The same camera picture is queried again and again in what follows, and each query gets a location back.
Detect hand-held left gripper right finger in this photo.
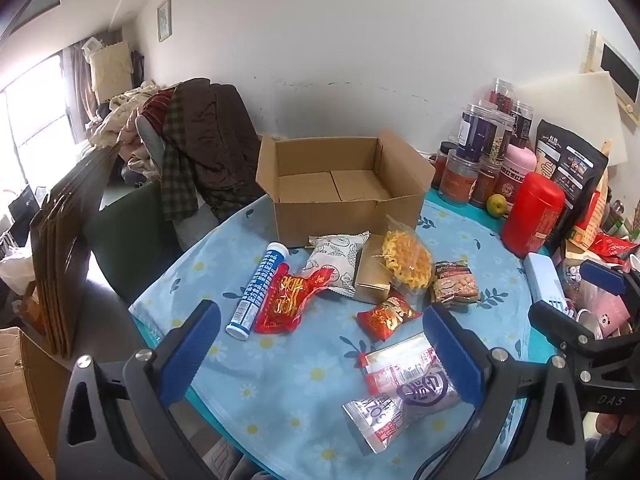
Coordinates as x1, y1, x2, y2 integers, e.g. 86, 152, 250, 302
421, 304, 587, 480

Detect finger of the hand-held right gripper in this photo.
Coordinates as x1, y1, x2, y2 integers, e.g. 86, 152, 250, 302
580, 259, 640, 311
528, 301, 609, 361

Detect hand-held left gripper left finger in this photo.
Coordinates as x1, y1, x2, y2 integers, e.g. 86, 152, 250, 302
56, 300, 222, 480

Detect red white snack packet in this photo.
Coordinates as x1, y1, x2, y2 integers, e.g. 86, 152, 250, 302
357, 332, 441, 396

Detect peanut snack packet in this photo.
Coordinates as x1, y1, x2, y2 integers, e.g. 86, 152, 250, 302
431, 260, 482, 308

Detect small red snack packet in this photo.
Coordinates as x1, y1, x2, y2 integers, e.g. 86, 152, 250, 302
356, 294, 422, 343

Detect silver purple snack packet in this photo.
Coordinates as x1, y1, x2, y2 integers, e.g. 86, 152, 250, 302
342, 365, 463, 456

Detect white blue tablet tube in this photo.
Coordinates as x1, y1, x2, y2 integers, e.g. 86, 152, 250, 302
225, 241, 290, 342

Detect large red snack packet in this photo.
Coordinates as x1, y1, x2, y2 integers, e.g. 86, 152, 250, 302
254, 266, 335, 335

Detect clear bag of yellow crisps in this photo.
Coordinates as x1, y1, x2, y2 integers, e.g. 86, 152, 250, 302
381, 215, 435, 306

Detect gold rectangular box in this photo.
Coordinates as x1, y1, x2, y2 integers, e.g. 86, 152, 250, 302
354, 234, 396, 306

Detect white printed snack packet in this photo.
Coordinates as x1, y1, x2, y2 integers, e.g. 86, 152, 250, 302
299, 232, 372, 298

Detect brown cardboard box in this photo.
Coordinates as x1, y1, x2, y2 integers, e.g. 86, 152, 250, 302
256, 128, 436, 249

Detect person's right hand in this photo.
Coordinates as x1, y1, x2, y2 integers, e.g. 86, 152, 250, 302
592, 411, 640, 443

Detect red snack bag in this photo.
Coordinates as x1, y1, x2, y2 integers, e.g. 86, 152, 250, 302
590, 232, 640, 266

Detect white plastic device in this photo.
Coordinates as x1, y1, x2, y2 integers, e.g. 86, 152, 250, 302
523, 252, 568, 311

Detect pink panda bag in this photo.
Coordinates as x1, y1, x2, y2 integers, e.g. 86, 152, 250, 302
575, 280, 633, 338

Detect tan orange packet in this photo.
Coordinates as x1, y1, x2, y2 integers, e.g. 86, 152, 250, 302
570, 190, 613, 251

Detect red canister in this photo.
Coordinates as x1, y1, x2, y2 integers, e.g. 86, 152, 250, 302
501, 171, 567, 259

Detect blue daisy tablecloth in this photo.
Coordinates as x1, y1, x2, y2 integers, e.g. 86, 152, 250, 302
129, 192, 546, 480

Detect black stand-up pouch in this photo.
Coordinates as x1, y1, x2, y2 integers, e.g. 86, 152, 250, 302
535, 120, 610, 256

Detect dark green chair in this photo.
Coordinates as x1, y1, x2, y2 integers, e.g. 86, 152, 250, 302
82, 180, 186, 306

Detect pink lidded jar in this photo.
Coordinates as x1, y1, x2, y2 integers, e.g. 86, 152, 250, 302
497, 144, 538, 201

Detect jar of brown powder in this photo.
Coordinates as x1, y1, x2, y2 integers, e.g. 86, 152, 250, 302
470, 157, 502, 209

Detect flattened cardboard sheets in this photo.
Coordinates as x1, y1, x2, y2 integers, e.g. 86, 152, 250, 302
29, 145, 121, 358

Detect plaid garment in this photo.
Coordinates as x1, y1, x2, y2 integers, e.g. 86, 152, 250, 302
160, 90, 201, 222

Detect clear jar of beans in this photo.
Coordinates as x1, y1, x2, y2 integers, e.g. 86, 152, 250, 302
482, 110, 516, 166

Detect large jar orange powder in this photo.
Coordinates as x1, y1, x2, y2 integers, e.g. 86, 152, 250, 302
439, 150, 481, 206

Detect white foam board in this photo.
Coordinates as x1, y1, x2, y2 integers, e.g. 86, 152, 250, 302
515, 71, 628, 166

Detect worn cardboard carton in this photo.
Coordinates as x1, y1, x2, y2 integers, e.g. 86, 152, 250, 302
0, 326, 68, 466

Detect brown quilted jacket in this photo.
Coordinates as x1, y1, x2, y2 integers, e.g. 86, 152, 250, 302
170, 77, 265, 221

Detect clear jar purple label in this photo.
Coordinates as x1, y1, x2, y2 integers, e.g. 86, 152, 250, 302
457, 103, 493, 163

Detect white plastic bag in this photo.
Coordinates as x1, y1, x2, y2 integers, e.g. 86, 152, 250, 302
0, 245, 36, 296

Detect small red spice bottle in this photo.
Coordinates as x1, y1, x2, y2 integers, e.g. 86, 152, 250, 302
431, 141, 458, 188

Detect clear jar dark red contents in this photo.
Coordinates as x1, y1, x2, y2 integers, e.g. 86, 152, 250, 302
487, 77, 516, 116

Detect wooden framed blackboard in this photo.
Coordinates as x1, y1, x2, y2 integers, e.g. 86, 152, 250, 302
582, 30, 640, 121

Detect pile of light clothes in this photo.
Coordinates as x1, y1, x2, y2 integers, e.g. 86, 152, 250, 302
85, 80, 173, 181

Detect red striped garment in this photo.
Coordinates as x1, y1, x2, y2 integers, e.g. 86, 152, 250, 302
142, 90, 173, 131

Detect brown curtain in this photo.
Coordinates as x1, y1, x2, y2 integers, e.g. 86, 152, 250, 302
62, 42, 103, 143

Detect beige upright cushion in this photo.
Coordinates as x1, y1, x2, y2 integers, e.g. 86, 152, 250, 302
89, 40, 132, 101

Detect framed wall picture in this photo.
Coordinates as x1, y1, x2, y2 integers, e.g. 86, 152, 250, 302
156, 0, 172, 42

